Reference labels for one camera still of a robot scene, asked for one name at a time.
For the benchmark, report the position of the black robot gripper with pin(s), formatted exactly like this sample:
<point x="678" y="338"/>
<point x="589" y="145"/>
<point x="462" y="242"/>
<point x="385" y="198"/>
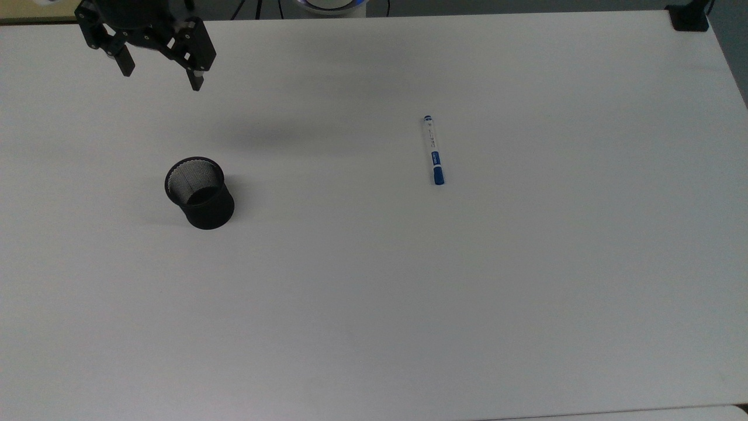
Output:
<point x="137" y="17"/>

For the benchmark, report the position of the blue and white marker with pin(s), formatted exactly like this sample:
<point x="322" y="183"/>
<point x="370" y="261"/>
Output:
<point x="436" y="158"/>

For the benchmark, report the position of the black mesh pen cup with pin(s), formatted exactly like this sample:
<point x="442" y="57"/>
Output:
<point x="204" y="204"/>

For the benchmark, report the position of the black camera stand clamp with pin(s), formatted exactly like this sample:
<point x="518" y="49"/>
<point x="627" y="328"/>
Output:
<point x="688" y="17"/>

